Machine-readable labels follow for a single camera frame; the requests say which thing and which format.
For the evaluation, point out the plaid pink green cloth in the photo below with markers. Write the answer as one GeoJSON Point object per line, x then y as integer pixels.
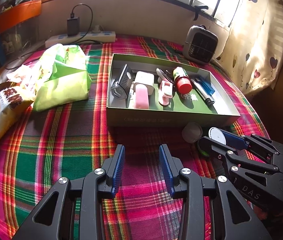
{"type": "Point", "coordinates": [73, 139]}

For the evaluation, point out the green cardboard box tray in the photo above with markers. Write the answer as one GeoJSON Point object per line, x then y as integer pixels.
{"type": "Point", "coordinates": [182, 108]}

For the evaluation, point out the orange plastic tray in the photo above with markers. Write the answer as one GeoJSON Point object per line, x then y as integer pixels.
{"type": "Point", "coordinates": [19, 14]}

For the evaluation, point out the blue rectangular case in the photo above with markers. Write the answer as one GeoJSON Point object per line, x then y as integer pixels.
{"type": "Point", "coordinates": [206, 85]}

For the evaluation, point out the white power strip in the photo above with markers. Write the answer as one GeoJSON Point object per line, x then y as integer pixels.
{"type": "Point", "coordinates": [81, 38]}

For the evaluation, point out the small beige desk fan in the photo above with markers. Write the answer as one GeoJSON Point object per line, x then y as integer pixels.
{"type": "Point", "coordinates": [200, 45]}

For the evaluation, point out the pink soft bar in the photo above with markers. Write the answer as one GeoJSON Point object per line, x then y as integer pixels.
{"type": "Point", "coordinates": [141, 100]}

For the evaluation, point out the black oval device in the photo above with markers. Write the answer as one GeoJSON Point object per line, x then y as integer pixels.
{"type": "Point", "coordinates": [163, 77]}

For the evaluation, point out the black power adapter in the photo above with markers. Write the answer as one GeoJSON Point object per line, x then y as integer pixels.
{"type": "Point", "coordinates": [73, 26]}

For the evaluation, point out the cream heart pattern curtain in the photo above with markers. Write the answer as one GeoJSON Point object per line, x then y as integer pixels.
{"type": "Point", "coordinates": [253, 54]}

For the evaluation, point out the white charger cube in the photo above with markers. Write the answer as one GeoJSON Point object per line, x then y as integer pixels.
{"type": "Point", "coordinates": [146, 79]}

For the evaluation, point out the snack chip bag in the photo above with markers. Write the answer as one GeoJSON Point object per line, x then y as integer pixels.
{"type": "Point", "coordinates": [14, 100]}

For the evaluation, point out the white disc green base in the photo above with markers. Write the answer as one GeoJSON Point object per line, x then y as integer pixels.
{"type": "Point", "coordinates": [215, 134]}

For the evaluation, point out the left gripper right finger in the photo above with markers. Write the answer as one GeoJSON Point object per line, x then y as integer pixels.
{"type": "Point", "coordinates": [174, 173]}

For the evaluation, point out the black bike light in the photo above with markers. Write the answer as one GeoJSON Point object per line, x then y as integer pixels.
{"type": "Point", "coordinates": [122, 81]}

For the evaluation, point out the green tissue pack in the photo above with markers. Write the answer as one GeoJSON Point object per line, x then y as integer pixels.
{"type": "Point", "coordinates": [62, 77]}

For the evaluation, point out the pink mint round gadget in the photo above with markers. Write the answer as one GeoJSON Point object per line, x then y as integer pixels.
{"type": "Point", "coordinates": [192, 132]}

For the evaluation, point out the black bar device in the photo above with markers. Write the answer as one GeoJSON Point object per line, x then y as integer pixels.
{"type": "Point", "coordinates": [204, 95]}

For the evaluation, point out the brown bottle red cap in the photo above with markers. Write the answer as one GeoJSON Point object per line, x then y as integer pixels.
{"type": "Point", "coordinates": [182, 80]}

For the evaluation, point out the pink clip holder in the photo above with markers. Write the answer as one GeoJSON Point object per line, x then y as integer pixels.
{"type": "Point", "coordinates": [165, 93]}

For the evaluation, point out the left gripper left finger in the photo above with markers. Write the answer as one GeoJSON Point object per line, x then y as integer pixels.
{"type": "Point", "coordinates": [113, 167]}

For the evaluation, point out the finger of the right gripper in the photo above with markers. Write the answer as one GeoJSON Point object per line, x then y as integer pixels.
{"type": "Point", "coordinates": [235, 141]}
{"type": "Point", "coordinates": [212, 148]}

